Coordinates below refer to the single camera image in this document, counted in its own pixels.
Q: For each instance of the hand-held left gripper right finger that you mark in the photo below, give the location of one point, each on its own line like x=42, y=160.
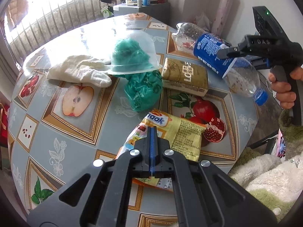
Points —
x=161, y=156

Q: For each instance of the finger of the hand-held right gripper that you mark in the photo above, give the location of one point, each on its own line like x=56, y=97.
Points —
x=259, y=63
x=230, y=52

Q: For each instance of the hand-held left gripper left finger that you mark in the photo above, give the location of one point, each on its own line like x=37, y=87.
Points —
x=142, y=156

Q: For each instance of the clear plastic bottle blue label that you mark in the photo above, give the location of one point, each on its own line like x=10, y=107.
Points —
x=208, y=49

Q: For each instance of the yellow snack bag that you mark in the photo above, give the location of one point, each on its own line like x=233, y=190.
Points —
x=184, y=132

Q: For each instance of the gold snack box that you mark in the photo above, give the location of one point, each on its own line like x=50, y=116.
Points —
x=184, y=75

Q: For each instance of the green plastic bag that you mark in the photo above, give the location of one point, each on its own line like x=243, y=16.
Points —
x=142, y=92

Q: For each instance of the clear plastic bowl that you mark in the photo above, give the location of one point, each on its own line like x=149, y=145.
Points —
x=142, y=42

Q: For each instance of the white cotton glove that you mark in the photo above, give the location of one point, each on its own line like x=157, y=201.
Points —
x=78, y=71

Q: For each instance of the person's right hand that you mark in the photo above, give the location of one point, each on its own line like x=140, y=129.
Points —
x=284, y=94

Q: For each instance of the pink patterned roll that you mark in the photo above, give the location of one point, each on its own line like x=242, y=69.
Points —
x=223, y=11

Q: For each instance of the white plastic bag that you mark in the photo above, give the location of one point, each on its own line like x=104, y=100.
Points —
x=201, y=21

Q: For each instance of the fruit print tablecloth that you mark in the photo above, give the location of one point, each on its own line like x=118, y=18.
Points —
x=94, y=123

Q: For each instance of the pink floral cloth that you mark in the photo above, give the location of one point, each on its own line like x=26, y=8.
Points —
x=281, y=144

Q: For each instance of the grey cabinet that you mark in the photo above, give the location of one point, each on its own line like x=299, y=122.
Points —
x=151, y=10

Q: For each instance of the white green fleece robe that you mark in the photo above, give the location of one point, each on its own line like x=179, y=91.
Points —
x=260, y=170

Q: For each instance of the small white bottle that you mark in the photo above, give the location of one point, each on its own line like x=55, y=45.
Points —
x=140, y=2

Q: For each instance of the white green printed bag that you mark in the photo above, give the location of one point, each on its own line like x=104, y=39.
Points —
x=106, y=11

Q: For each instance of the red bag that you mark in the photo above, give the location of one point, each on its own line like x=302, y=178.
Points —
x=4, y=127

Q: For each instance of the metal window railing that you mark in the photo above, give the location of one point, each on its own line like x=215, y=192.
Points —
x=59, y=11

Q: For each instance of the pink padded jacket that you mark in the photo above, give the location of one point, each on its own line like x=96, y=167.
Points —
x=16, y=4

